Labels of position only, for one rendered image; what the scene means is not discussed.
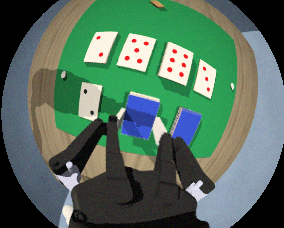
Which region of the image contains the blue card stack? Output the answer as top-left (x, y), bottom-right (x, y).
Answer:
top-left (172, 109), bottom-right (202, 145)

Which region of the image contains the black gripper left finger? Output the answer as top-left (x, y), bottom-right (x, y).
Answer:
top-left (49, 108), bottom-right (133, 206)

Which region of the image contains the grey card with black dots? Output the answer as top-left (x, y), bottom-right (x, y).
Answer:
top-left (78, 82), bottom-right (103, 121)

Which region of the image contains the green felt mat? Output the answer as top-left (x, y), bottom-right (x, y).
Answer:
top-left (54, 0), bottom-right (237, 158)

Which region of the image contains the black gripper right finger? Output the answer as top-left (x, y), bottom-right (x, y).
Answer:
top-left (152, 117), bottom-right (215, 207)

